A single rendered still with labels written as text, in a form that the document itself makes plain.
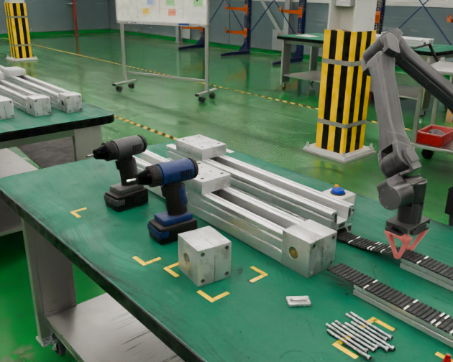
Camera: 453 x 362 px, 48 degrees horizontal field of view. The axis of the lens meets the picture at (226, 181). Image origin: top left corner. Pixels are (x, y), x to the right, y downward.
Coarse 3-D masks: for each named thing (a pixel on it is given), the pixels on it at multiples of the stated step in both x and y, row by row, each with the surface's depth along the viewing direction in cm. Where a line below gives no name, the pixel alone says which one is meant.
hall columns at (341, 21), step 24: (360, 0) 412; (24, 24) 1006; (336, 24) 441; (360, 24) 421; (24, 48) 1019; (336, 48) 432; (360, 48) 427; (336, 72) 438; (360, 72) 436; (336, 96) 444; (360, 96) 446; (336, 120) 450; (360, 120) 457; (336, 144) 456; (360, 144) 468
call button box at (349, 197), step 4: (324, 192) 156; (328, 192) 156; (332, 192) 156; (344, 192) 156; (348, 192) 157; (352, 192) 157; (336, 196) 154; (340, 196) 154; (344, 196) 154; (348, 196) 154; (352, 196) 155; (344, 200) 153; (348, 200) 154; (352, 200) 156
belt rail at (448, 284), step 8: (400, 264) 126; (408, 264) 124; (416, 264) 123; (416, 272) 123; (424, 272) 122; (432, 272) 120; (432, 280) 120; (440, 280) 119; (448, 280) 117; (448, 288) 117
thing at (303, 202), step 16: (208, 160) 176; (224, 160) 179; (240, 176) 163; (256, 176) 168; (272, 176) 162; (256, 192) 158; (272, 192) 153; (288, 192) 150; (304, 192) 152; (320, 192) 150; (288, 208) 149; (304, 208) 145; (320, 208) 139; (336, 208) 144; (352, 208) 142; (336, 224) 139
